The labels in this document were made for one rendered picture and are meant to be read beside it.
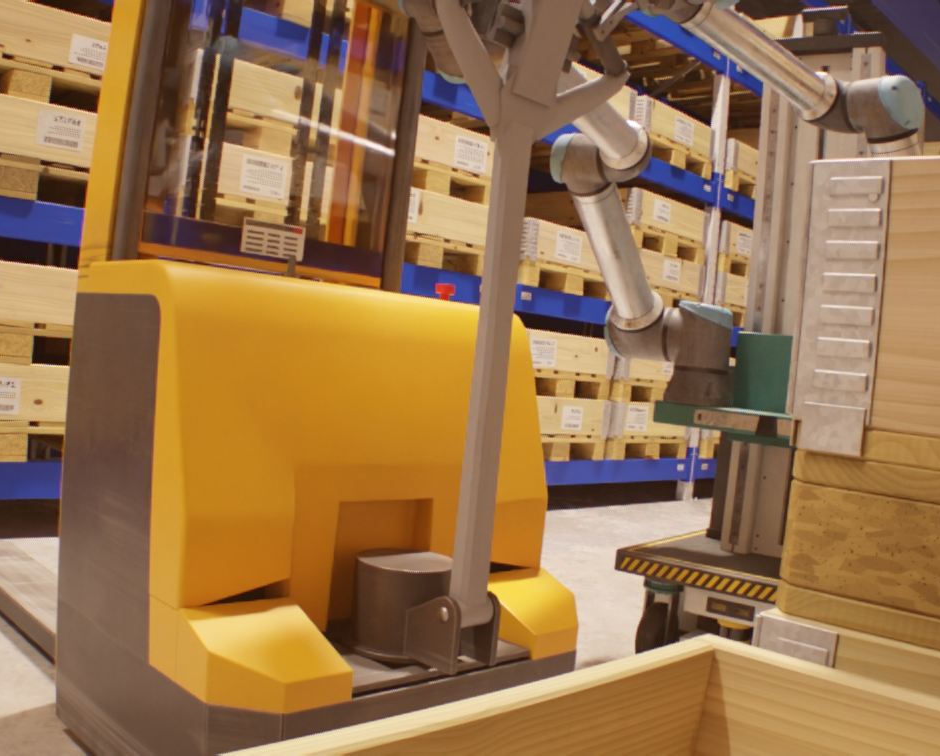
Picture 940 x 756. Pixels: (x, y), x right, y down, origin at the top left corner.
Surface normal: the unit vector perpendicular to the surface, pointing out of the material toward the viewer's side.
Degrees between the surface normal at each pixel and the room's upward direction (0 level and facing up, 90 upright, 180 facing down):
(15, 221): 90
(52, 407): 90
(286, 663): 22
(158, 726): 90
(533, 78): 106
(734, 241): 90
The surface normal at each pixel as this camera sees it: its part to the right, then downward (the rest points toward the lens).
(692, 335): -0.51, -0.02
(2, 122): 0.70, 0.10
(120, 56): -0.69, -0.04
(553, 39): 0.66, 0.37
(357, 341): 0.71, -0.18
